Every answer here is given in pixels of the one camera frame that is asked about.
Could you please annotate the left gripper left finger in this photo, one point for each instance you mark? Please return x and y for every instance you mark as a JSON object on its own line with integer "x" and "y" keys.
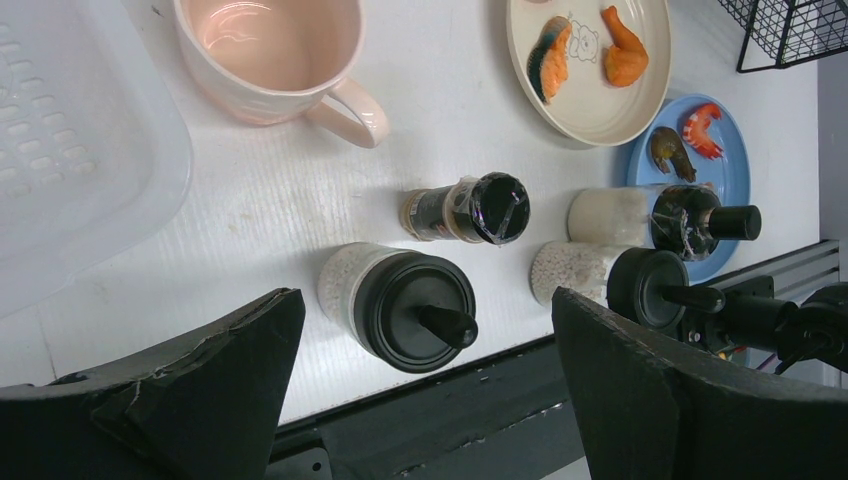
{"x": 202, "y": 405}

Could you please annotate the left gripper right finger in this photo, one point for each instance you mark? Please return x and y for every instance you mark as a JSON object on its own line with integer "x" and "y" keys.
{"x": 650, "y": 407}

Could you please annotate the black lid jar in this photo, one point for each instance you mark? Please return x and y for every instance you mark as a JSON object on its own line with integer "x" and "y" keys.
{"x": 648, "y": 286}
{"x": 416, "y": 312}
{"x": 687, "y": 220}

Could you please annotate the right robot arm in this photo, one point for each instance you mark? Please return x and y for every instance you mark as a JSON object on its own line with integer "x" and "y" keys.
{"x": 752, "y": 317}

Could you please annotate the small dark spice jar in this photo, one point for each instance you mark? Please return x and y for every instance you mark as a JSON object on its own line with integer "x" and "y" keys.
{"x": 493, "y": 209}

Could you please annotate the dark curved food piece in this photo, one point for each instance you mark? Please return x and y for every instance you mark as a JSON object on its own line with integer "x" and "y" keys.
{"x": 668, "y": 153}

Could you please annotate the blue plate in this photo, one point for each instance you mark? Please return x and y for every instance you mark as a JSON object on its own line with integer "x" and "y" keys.
{"x": 729, "y": 175}

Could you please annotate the red shrimp toy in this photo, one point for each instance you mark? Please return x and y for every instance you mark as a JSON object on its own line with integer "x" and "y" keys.
{"x": 695, "y": 131}

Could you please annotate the white plastic basket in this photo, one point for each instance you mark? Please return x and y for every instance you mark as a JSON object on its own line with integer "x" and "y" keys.
{"x": 95, "y": 156}

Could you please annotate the beige plate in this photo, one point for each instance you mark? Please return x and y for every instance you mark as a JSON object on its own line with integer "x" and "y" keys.
{"x": 587, "y": 107}

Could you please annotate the orange curved food piece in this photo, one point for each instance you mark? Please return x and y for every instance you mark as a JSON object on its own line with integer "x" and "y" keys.
{"x": 626, "y": 60}

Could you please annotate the pink mug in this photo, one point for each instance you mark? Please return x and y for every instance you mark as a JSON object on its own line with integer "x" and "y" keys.
{"x": 268, "y": 62}

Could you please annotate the orange dark food piece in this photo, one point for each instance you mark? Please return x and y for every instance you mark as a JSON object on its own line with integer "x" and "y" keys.
{"x": 547, "y": 62}

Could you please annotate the black wire basket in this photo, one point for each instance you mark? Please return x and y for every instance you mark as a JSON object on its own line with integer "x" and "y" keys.
{"x": 790, "y": 32}

